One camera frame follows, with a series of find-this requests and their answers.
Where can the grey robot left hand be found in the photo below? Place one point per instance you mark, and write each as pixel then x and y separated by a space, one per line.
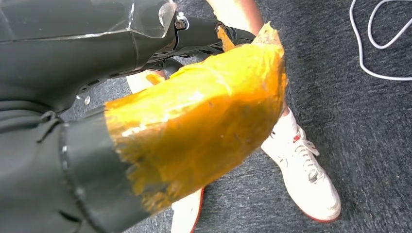
pixel 193 122

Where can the person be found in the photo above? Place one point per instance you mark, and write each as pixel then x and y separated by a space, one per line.
pixel 235 13

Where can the white red-trimmed shoe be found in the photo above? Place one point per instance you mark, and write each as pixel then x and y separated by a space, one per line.
pixel 305 180
pixel 186 212

